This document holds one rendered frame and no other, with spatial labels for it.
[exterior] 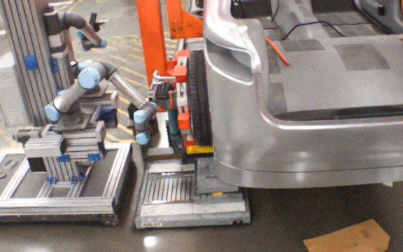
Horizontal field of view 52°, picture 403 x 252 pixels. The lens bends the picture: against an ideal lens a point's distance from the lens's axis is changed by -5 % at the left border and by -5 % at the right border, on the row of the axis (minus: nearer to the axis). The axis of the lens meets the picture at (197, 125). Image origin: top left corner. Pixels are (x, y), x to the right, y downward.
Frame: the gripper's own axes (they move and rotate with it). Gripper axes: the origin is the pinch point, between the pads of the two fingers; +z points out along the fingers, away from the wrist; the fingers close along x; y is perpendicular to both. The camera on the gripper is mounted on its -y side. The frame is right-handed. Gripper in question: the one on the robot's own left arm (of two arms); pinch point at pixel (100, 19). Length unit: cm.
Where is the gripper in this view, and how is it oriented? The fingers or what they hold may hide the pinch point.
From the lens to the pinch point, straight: 387.2
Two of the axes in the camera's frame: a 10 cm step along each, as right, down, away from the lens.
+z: 2.8, -4.9, 8.2
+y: -0.4, 8.5, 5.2
